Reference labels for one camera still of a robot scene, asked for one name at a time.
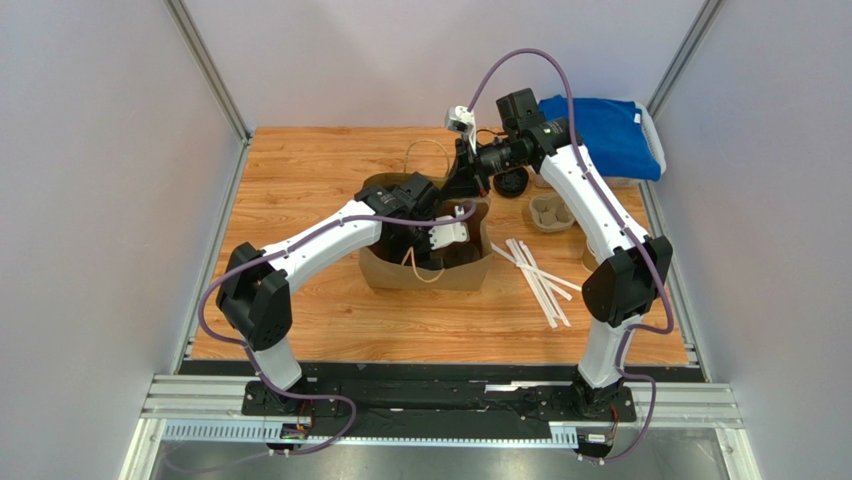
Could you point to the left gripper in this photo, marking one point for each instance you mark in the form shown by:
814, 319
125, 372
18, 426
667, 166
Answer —
410, 257

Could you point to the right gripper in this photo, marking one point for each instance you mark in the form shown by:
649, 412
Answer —
472, 164

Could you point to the brown paper bag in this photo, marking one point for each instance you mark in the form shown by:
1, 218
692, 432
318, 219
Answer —
459, 267

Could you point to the cardboard cup carrier tray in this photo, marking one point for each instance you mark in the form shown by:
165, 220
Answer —
550, 214

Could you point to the white straw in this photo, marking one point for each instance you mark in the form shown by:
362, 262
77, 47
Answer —
544, 274
544, 304
551, 291

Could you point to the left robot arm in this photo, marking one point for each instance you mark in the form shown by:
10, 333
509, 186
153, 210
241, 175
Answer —
254, 294

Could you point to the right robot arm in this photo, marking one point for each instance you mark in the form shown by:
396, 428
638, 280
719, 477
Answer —
632, 265

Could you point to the stack of black lids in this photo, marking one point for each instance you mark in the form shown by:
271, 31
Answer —
511, 184

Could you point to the blue folded cloth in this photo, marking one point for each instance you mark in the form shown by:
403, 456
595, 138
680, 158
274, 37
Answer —
619, 133

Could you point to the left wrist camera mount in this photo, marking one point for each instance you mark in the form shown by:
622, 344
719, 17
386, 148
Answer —
442, 236

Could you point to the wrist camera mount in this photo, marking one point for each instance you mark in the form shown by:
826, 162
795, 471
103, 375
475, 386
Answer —
461, 120
442, 236

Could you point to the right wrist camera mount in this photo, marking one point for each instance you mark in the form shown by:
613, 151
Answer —
461, 120

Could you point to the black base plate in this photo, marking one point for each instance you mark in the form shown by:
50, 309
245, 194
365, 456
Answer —
436, 401

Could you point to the aluminium frame rail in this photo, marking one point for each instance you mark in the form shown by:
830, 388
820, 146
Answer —
196, 408

